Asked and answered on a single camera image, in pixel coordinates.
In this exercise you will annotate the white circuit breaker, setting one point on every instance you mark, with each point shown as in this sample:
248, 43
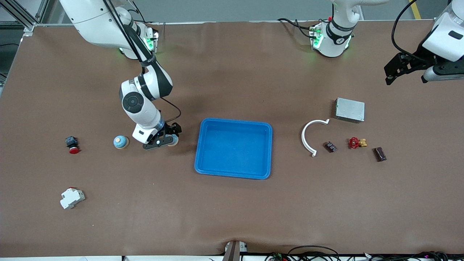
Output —
71, 198

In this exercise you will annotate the aluminium frame post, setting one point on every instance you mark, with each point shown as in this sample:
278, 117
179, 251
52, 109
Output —
21, 16

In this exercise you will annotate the red black emergency stop button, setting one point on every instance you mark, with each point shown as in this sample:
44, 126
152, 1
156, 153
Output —
73, 149

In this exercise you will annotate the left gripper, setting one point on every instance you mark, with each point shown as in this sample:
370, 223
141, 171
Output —
417, 60

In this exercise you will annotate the brown table cover mat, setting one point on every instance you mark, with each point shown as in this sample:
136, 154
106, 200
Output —
232, 210

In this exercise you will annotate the grey metal edge bracket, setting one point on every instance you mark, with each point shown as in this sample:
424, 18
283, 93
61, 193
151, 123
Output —
232, 252

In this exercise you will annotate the blue plastic tray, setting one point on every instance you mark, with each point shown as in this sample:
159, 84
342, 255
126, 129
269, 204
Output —
235, 148

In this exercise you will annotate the blue desk bell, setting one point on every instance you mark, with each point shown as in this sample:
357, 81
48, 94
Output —
174, 140
121, 142

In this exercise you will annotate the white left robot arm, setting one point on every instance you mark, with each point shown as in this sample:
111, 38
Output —
339, 36

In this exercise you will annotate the silver metal box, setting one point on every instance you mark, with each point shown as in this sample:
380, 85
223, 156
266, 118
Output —
349, 110

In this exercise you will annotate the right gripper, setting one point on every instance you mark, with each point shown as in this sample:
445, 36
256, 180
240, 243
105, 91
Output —
170, 128

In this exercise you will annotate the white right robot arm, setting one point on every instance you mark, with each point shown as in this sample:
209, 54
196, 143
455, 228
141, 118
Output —
94, 18

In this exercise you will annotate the brass valve red handwheel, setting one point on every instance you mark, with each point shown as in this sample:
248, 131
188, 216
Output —
354, 143

